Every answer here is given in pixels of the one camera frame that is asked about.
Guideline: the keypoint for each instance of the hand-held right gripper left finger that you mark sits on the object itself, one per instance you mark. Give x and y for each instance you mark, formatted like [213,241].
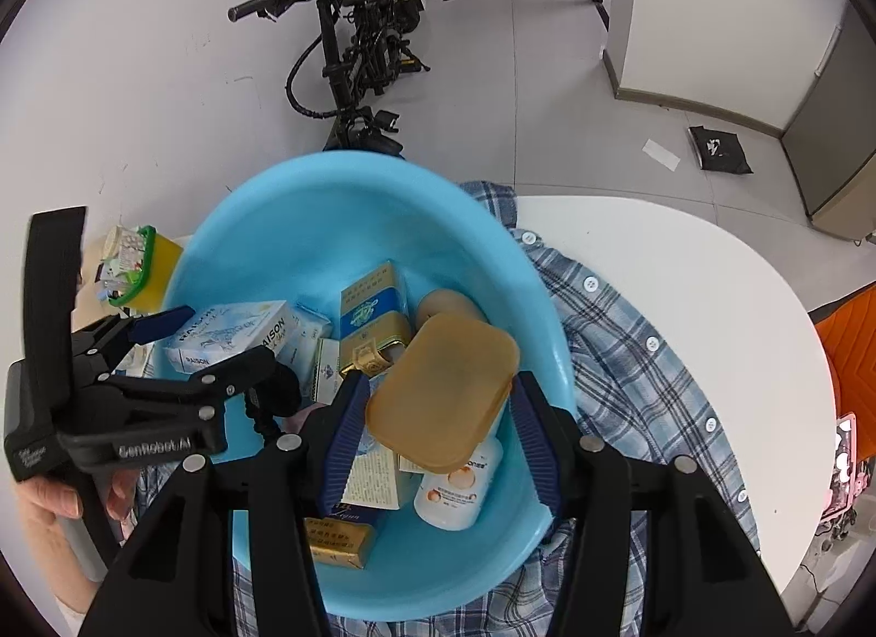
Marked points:
[345,449]

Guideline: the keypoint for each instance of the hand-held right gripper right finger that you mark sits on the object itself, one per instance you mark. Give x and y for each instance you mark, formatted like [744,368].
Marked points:
[537,455]

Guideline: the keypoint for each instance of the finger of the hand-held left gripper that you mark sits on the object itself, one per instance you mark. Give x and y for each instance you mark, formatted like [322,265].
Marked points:
[164,322]
[233,370]

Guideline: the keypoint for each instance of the white and blue tissue box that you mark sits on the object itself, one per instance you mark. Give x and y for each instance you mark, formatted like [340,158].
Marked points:
[219,336]

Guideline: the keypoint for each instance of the amber soap box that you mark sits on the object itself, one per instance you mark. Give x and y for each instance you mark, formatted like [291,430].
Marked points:
[445,390]

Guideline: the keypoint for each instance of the gold and blue carton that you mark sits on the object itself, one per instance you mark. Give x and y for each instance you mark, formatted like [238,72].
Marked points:
[373,315]

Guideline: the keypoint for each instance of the light blue plastic basin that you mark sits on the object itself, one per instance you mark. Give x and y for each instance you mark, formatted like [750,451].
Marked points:
[308,226]

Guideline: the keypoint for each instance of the person's left hand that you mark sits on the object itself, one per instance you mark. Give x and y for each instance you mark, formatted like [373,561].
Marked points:
[44,507]

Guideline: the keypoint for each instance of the yellow bucket green rim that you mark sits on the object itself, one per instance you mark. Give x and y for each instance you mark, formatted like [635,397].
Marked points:
[163,267]

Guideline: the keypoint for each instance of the bundle of small sachets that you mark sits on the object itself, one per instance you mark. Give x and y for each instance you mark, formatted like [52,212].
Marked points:
[123,253]

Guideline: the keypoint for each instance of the small white box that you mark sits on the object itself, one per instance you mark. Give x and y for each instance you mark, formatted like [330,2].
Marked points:
[327,370]

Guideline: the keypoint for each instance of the white bottle orange label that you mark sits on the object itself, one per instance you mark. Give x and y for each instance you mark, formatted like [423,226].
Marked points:
[455,493]

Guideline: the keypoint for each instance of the small gold box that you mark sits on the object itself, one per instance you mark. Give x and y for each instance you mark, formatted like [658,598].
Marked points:
[339,541]

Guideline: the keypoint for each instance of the blue plaid shirt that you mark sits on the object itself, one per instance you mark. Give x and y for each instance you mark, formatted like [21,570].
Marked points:
[629,363]

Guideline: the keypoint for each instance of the pink phone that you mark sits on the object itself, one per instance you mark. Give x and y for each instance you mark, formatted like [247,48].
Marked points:
[842,473]

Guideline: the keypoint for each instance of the black bicycle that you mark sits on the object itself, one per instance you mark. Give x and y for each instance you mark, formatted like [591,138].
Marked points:
[342,62]

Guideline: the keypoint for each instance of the white paper slip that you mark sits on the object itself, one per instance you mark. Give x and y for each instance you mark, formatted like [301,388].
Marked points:
[660,154]

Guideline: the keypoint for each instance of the orange chair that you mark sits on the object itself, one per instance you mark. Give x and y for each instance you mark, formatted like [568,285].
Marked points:
[852,363]

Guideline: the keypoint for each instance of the black plastic bag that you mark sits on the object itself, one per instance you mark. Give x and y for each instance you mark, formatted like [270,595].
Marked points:
[718,151]

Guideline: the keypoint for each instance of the grey refrigerator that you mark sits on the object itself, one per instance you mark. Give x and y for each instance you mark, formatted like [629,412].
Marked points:
[835,130]

